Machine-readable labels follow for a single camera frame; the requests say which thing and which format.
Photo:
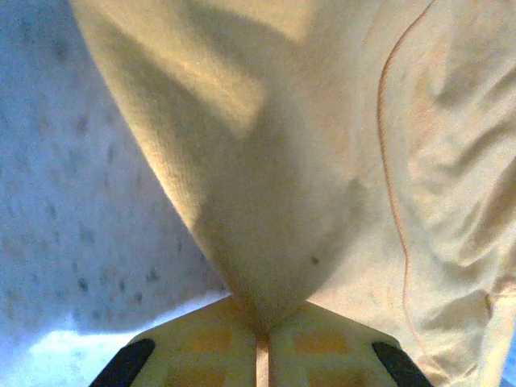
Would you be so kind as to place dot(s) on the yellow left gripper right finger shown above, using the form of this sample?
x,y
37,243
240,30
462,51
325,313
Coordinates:
x,y
330,346

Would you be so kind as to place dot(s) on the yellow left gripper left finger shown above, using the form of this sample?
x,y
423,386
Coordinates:
x,y
193,346

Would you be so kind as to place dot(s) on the yellow t-shirt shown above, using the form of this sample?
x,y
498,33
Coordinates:
x,y
306,141

